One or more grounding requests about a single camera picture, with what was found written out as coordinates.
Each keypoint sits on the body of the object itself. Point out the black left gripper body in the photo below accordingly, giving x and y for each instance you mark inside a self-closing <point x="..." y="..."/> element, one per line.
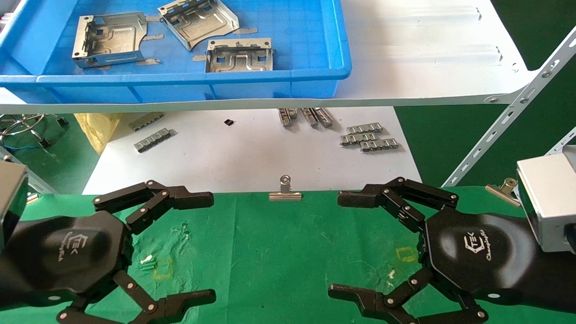
<point x="67" y="256"/>

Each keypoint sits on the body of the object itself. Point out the stamped sheet metal bracket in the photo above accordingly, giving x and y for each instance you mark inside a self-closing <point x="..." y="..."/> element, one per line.
<point x="198" y="20"/>
<point x="112" y="40"/>
<point x="238" y="60"/>

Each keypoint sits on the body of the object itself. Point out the grey tape strip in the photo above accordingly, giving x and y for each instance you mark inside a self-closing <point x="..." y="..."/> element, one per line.
<point x="153" y="18"/>
<point x="245" y="31"/>
<point x="199" y="57"/>
<point x="148" y="61"/>
<point x="154" y="37"/>

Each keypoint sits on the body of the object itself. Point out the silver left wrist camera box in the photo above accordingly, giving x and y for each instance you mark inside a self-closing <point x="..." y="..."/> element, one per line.
<point x="11" y="198"/>

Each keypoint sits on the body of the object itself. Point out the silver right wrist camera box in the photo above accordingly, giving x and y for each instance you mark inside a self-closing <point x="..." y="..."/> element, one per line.
<point x="549" y="202"/>

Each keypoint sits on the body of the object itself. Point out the green table cloth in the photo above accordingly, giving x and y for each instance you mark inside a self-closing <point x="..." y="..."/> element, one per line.
<point x="270" y="252"/>

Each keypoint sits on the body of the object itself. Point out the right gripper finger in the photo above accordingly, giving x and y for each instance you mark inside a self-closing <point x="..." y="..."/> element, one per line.
<point x="360" y="198"/>
<point x="360" y="299"/>

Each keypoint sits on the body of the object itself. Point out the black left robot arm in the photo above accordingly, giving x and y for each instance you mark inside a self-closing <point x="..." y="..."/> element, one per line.
<point x="6" y="288"/>

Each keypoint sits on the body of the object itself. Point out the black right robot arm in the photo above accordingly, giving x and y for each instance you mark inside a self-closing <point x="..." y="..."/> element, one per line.
<point x="555" y="279"/>

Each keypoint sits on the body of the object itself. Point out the brass binder clip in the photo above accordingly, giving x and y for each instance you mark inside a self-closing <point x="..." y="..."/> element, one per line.
<point x="501" y="193"/>

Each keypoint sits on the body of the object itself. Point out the small white scrap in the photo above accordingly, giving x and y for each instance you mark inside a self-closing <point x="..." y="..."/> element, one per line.
<point x="146" y="259"/>

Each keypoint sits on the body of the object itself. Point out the white metal shelf board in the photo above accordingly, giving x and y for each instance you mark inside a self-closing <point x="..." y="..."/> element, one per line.
<point x="427" y="54"/>

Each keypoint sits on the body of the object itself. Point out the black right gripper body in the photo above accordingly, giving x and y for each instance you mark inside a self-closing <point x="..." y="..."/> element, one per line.
<point x="477" y="252"/>

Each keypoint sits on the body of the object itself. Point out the small ridged metal rail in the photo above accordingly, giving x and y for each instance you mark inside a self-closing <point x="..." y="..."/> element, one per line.
<point x="364" y="128"/>
<point x="358" y="138"/>
<point x="309" y="116"/>
<point x="153" y="139"/>
<point x="379" y="144"/>
<point x="286" y="116"/>
<point x="324" y="116"/>
<point x="146" y="121"/>

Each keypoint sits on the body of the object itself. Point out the black stool with chrome base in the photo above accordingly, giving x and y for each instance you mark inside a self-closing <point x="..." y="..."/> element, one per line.
<point x="27" y="122"/>

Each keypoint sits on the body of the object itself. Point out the silver binder clip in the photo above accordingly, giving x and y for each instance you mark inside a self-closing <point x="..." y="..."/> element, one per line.
<point x="32" y="198"/>
<point x="285" y="195"/>

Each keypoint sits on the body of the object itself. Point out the yellow plastic bag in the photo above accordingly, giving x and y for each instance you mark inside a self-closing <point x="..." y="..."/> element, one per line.
<point x="96" y="128"/>

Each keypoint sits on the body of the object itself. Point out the blue plastic tray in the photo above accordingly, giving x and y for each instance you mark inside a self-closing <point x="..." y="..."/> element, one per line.
<point x="292" y="45"/>

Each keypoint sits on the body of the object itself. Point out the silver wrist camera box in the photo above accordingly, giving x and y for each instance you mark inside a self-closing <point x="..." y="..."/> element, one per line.
<point x="11" y="198"/>
<point x="549" y="202"/>

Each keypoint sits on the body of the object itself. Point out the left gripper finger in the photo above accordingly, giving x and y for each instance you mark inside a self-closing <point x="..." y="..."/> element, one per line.
<point x="189" y="199"/>
<point x="189" y="300"/>

